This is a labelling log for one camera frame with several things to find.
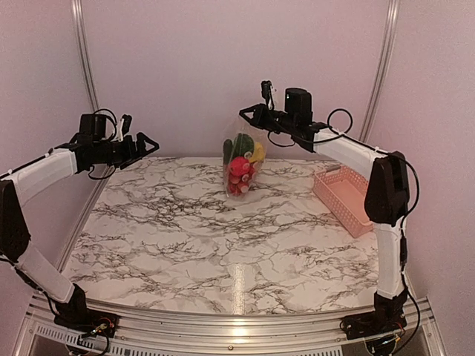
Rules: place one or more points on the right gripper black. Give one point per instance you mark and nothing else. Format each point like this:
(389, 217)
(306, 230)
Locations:
(257, 120)

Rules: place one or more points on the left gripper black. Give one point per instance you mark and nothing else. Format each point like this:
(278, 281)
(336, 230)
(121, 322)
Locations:
(132, 156)

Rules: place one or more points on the clear zip top bag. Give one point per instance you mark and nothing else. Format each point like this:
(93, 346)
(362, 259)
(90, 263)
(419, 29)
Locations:
(237, 188)

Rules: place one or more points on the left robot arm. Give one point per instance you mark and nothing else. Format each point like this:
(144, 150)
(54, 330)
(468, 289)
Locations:
(102, 139)

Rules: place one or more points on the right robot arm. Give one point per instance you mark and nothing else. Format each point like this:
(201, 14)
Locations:
(385, 203)

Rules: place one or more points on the green fake pepper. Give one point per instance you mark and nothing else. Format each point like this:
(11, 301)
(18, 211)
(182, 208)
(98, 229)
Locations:
(241, 145)

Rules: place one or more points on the yellow fake pepper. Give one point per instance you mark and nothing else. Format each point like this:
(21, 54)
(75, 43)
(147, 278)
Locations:
(259, 153)

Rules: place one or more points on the red fake pepper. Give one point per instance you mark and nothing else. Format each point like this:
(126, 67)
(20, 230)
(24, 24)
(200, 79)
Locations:
(240, 166)

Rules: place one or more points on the pink plastic basket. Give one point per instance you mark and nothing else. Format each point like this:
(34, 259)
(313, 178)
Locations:
(342, 191)

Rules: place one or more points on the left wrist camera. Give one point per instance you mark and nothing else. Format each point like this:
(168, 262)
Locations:
(123, 127)

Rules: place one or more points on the left aluminium frame post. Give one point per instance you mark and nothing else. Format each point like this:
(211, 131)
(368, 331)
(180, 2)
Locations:
(84, 58)

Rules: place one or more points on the aluminium frame post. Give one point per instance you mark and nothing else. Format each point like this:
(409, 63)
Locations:
(387, 45)
(84, 58)

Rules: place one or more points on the right aluminium frame post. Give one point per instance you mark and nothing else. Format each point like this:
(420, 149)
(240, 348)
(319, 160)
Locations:
(387, 45)

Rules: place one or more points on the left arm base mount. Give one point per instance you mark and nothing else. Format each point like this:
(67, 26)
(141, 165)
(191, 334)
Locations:
(94, 323)

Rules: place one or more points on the aluminium front rail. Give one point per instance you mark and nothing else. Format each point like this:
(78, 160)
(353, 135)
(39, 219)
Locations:
(154, 332)

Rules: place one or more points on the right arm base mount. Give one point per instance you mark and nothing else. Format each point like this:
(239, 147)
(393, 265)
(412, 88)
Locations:
(367, 325)

